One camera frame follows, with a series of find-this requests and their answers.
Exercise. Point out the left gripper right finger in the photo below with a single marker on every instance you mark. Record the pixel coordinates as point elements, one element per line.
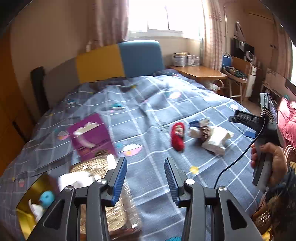
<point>175,179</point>

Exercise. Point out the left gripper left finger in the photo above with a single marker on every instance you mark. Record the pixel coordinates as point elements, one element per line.
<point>116,180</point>

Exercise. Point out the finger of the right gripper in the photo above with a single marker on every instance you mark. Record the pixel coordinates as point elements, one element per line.
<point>250,134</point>
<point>245,118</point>

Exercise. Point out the brown satin scrunchie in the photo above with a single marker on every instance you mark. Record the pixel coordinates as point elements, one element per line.
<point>205,133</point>

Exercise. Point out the blue tempo tissue pack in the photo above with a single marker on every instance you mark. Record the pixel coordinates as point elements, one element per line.
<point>199,123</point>

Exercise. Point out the red santa plush sock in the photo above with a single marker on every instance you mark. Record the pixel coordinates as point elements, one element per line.
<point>177,136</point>

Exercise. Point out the blue teddy bear pink dress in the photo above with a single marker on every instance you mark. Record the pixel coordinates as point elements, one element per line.
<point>46,199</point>

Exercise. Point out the white sock blue band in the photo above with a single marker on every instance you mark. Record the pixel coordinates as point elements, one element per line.
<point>37,210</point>

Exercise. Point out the person's right hand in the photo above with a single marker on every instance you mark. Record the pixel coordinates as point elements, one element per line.
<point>279,163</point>

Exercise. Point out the blue folding chair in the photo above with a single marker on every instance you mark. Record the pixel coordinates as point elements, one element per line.
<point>234,76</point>

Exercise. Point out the ornate gold tissue box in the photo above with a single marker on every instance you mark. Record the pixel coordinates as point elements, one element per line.
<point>97,220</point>

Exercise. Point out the purple tissue carton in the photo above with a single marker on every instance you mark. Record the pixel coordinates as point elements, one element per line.
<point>90,137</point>

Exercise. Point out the wooden side desk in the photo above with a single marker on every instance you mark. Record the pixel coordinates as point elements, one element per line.
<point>200,73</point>

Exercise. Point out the grey checked bed quilt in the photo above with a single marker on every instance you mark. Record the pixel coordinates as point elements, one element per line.
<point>139,113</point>

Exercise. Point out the gold metal tray box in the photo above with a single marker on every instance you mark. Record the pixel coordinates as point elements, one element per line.
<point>34,203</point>

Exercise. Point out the striped right curtain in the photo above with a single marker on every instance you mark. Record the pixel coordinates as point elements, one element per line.
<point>212,53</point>

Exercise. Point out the wooden wardrobe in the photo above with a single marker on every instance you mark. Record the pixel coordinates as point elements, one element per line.
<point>17,123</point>

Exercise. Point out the grey yellow blue headboard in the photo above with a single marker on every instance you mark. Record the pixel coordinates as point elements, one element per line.
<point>127,59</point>

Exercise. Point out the black rolled mat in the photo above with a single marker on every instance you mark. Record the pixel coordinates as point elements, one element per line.
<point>37,76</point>

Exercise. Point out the pink floral curtain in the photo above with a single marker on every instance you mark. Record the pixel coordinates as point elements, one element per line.
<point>107,23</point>

